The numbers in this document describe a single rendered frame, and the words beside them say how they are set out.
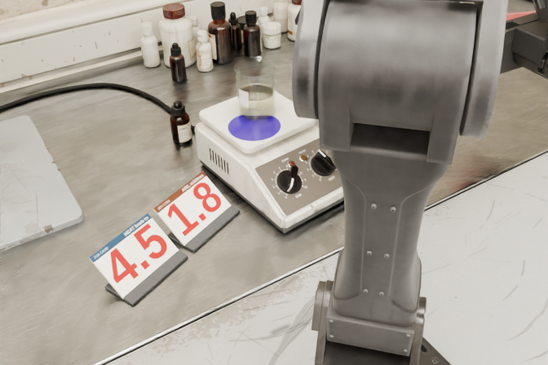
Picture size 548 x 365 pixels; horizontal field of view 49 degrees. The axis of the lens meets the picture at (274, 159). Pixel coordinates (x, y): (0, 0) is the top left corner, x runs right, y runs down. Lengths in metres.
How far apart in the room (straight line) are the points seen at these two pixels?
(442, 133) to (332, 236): 0.47
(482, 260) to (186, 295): 0.34
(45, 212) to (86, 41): 0.43
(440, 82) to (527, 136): 0.72
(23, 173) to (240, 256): 0.35
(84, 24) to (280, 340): 0.72
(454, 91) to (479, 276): 0.47
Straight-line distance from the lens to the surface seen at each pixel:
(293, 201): 0.74
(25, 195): 0.87
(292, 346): 0.64
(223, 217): 0.77
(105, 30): 1.17
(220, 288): 0.69
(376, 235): 0.37
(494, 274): 0.74
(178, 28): 1.11
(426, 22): 0.28
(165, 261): 0.73
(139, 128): 0.97
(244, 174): 0.76
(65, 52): 1.16
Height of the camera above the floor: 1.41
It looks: 36 degrees down
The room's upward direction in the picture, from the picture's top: 2 degrees counter-clockwise
